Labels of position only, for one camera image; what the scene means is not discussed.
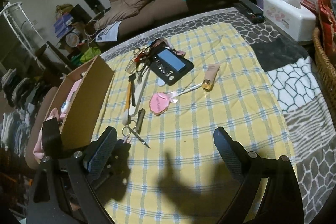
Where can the pink tissue box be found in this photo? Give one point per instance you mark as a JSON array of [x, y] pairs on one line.
[[71, 96]]

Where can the pink cloth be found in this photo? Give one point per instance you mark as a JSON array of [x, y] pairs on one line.
[[38, 149]]

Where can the brown cushion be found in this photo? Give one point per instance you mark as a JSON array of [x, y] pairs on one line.
[[120, 10]]

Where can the black nail clipper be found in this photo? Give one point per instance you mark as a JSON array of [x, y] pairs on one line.
[[140, 118]]

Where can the wicker basket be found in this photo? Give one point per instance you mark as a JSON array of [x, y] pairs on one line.
[[325, 69]]

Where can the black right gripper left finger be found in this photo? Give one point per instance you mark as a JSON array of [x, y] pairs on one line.
[[62, 190]]

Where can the brown cardboard box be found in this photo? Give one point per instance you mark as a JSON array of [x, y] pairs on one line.
[[93, 79]]

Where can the small silver scissors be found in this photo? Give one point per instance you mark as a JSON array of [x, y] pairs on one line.
[[131, 129]]

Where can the round white blue container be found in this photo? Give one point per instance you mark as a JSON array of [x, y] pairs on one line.
[[64, 107]]

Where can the grey stone pattern tablecloth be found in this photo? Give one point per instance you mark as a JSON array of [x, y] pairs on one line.
[[294, 81]]

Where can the orange handled white brush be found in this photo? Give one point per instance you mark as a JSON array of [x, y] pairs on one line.
[[125, 117]]

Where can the yellow plaid cloth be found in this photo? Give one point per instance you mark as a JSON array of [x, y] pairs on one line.
[[182, 178]]

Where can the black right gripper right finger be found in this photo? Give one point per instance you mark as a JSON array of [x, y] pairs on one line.
[[281, 202]]

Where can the black manicure kit case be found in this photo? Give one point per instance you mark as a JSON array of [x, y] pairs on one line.
[[167, 63]]

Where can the beige cosmetic tube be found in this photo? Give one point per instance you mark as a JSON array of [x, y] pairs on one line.
[[210, 76]]

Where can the gold hair comb clip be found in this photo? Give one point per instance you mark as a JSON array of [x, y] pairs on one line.
[[139, 56]]

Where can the white tissue dispenser box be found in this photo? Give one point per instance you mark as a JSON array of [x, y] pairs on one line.
[[291, 17]]

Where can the black razor tool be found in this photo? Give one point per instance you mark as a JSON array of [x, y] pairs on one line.
[[132, 78]]

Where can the white nail file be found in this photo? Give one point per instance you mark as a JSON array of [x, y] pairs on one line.
[[140, 83]]

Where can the white printed paper sheet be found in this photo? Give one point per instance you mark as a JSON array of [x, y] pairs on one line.
[[109, 34]]

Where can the pink lollipop cookie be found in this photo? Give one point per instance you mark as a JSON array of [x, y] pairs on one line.
[[161, 101]]

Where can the black remote control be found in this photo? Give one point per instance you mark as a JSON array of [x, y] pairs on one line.
[[251, 11]]

